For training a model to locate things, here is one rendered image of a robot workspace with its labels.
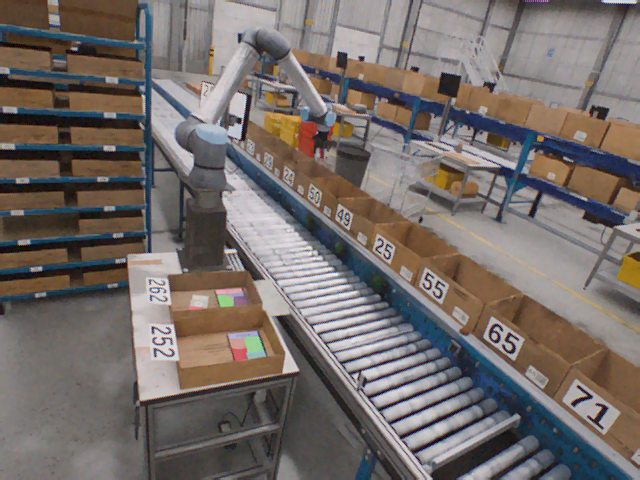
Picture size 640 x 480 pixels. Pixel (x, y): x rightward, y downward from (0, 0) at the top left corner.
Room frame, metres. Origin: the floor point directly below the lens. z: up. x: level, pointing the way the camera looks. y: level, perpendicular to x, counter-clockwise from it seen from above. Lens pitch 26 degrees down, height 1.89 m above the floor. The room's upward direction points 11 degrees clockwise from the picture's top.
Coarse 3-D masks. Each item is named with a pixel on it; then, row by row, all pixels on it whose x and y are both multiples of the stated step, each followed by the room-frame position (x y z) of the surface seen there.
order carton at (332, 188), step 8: (320, 184) 2.82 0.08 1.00; (328, 184) 2.86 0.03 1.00; (336, 184) 2.90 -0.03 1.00; (344, 184) 2.88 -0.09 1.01; (352, 184) 2.81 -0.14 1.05; (328, 192) 2.52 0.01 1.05; (336, 192) 2.91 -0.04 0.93; (344, 192) 2.86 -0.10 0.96; (352, 192) 2.79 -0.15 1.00; (360, 192) 2.72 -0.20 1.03; (328, 200) 2.51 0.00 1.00; (336, 200) 2.44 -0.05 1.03; (320, 208) 2.57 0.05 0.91; (328, 216) 2.48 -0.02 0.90
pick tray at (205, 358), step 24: (240, 312) 1.36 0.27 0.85; (264, 312) 1.41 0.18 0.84; (192, 336) 1.26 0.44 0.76; (216, 336) 1.29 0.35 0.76; (264, 336) 1.35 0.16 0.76; (192, 360) 1.13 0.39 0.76; (216, 360) 1.15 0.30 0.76; (240, 360) 1.09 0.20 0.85; (264, 360) 1.13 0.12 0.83; (192, 384) 1.01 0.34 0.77
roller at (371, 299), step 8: (368, 296) 1.84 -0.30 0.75; (376, 296) 1.86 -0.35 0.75; (328, 304) 1.69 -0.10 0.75; (336, 304) 1.71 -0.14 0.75; (344, 304) 1.73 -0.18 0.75; (352, 304) 1.75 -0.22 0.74; (360, 304) 1.78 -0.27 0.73; (368, 304) 1.81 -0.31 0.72; (304, 312) 1.59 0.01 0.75; (312, 312) 1.61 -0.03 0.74; (320, 312) 1.64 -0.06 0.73; (328, 312) 1.66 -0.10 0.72
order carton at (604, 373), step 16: (608, 352) 1.31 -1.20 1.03; (576, 368) 1.18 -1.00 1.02; (592, 368) 1.28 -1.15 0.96; (608, 368) 1.29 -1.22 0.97; (624, 368) 1.25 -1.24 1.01; (592, 384) 1.08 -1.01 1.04; (608, 384) 1.26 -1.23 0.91; (624, 384) 1.23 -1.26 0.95; (560, 400) 1.13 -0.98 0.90; (608, 400) 1.03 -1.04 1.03; (624, 400) 1.20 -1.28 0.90; (576, 416) 1.07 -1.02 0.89; (624, 416) 0.98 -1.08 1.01; (608, 432) 0.99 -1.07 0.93; (624, 432) 0.96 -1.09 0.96; (624, 448) 0.94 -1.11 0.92
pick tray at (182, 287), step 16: (208, 272) 1.61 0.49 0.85; (224, 272) 1.65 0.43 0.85; (240, 272) 1.68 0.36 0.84; (176, 288) 1.54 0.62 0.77; (192, 288) 1.58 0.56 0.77; (208, 288) 1.61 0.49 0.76; (224, 288) 1.64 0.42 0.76; (256, 288) 1.56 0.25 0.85; (176, 304) 1.44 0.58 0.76; (208, 304) 1.49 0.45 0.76; (256, 304) 1.44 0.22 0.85
